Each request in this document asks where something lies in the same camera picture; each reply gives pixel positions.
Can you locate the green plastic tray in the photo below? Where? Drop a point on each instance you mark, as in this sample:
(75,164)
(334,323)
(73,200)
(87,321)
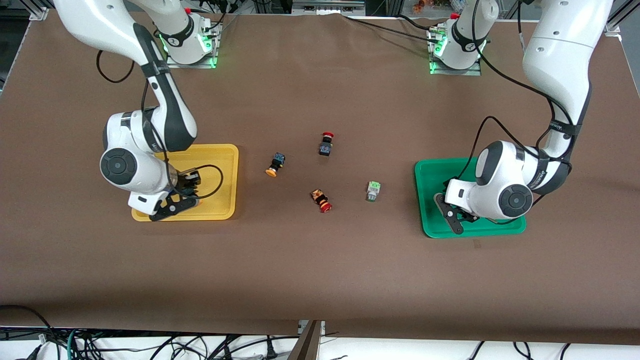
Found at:
(429,220)

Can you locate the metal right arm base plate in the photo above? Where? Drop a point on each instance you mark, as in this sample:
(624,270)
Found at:
(214,50)

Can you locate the aluminium frame rail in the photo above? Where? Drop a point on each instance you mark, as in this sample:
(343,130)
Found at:
(327,6)

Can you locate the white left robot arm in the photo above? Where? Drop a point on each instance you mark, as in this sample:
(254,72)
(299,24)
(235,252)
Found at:
(515,200)

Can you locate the metal table leg bracket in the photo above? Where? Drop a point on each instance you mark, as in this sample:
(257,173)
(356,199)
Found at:
(310,342)

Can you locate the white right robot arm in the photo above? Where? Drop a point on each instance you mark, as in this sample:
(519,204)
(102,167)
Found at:
(120,167)

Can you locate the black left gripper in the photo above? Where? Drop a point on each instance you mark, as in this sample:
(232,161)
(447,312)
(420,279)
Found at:
(468,217)

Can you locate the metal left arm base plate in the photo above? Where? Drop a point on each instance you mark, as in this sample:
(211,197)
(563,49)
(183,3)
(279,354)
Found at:
(435,67)

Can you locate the green push button switch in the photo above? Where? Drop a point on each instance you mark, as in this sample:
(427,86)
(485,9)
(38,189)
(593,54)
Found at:
(373,191)

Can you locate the colourful background items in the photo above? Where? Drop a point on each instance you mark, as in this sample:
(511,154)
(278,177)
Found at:
(430,5)

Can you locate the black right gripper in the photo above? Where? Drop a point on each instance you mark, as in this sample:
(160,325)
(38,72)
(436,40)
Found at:
(187,183)

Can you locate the yellow plastic tray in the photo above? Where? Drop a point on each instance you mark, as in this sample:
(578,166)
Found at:
(222,160)

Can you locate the brown table cover sheet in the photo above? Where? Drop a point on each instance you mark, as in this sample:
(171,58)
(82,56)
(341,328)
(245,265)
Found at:
(320,280)

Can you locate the red push button switch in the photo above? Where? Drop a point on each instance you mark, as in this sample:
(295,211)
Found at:
(321,200)
(326,145)

